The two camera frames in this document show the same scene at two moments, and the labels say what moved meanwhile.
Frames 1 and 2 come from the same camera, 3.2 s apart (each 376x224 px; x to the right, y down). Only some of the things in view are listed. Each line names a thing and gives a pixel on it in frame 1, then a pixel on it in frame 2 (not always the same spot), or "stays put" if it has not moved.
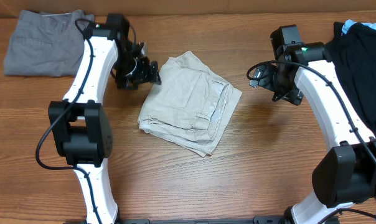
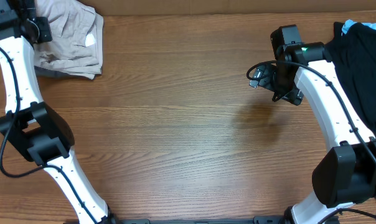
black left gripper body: [129, 70] -> [40, 28]
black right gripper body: [269, 81] stays put
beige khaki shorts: [188, 104] -> [77, 32]
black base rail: [257, 219] stays put
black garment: [360, 55] stays put
